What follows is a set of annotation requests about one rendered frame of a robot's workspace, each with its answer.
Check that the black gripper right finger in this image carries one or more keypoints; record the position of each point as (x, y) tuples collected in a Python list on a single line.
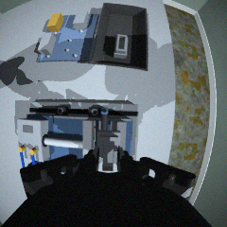
[(170, 177)]

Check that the brass-yellow block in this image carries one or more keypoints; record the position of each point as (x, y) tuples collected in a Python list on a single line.
[(55, 22)]

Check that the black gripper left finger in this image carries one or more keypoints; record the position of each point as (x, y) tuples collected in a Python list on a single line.
[(37, 176)]

